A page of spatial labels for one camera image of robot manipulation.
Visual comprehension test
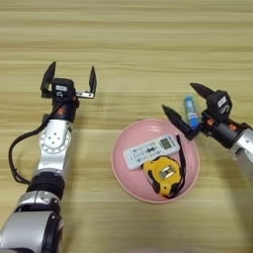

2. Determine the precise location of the yellow black tape measure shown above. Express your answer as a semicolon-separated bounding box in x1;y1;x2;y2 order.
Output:
142;134;188;200

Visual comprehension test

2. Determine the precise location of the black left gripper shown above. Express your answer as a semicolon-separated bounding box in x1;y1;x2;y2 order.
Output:
40;60;98;124

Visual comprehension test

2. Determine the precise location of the white remote control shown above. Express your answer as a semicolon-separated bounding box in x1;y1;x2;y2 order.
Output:
123;133;182;171

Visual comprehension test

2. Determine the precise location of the pink round plate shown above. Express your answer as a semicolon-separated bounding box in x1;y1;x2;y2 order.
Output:
111;118;201;205

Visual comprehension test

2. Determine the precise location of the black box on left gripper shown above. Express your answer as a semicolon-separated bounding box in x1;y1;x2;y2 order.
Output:
50;77;76;100

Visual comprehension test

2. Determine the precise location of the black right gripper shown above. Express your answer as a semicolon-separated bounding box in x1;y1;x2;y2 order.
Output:
161;82;253;150

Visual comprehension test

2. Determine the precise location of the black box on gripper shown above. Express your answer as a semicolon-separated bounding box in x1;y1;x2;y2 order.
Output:
207;90;233;117
50;77;76;100

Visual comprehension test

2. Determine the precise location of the blue tube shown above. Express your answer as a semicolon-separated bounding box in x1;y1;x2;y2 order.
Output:
183;94;201;129

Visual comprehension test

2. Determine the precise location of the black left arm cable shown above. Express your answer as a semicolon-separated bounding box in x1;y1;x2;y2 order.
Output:
8;102;65;186

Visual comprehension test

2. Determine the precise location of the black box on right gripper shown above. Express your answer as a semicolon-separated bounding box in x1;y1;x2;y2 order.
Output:
207;90;233;117

